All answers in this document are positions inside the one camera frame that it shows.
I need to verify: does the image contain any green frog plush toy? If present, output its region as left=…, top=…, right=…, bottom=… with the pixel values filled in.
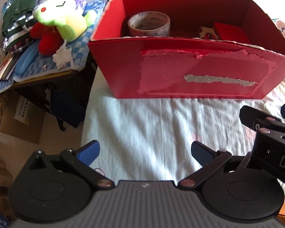
left=33, top=0, right=97, bottom=42

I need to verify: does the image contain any printed packing tape roll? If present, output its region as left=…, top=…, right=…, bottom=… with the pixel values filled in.
left=127, top=11, right=170, bottom=37

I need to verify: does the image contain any brown cardboard box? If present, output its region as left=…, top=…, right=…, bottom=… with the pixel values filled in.
left=0, top=92, right=45, bottom=144

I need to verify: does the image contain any blue checkered cloth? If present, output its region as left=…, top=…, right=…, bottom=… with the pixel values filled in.
left=0, top=0, right=108, bottom=93

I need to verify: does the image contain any pale green bed sheet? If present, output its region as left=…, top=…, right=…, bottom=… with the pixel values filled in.
left=82, top=70, right=285, bottom=182

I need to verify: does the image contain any green folded garment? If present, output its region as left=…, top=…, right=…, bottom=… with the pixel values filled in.
left=1, top=0, right=36, bottom=36

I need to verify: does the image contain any large red cardboard box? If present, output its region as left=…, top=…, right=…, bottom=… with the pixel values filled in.
left=88, top=0, right=285, bottom=99

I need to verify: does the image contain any purple tissue pack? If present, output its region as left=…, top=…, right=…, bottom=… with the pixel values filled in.
left=75, top=0, right=87, bottom=13

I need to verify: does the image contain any red gift box gold print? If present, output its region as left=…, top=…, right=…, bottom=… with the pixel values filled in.
left=213, top=22, right=251, bottom=44

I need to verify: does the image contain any crumpled white tissue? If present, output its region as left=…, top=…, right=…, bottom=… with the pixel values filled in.
left=53, top=40, right=74, bottom=69

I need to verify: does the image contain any blue glasses case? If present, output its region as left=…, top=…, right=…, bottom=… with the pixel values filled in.
left=15, top=40, right=40, bottom=75

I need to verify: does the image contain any red plush toy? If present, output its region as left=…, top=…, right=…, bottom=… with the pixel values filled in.
left=30, top=22, right=64, bottom=56

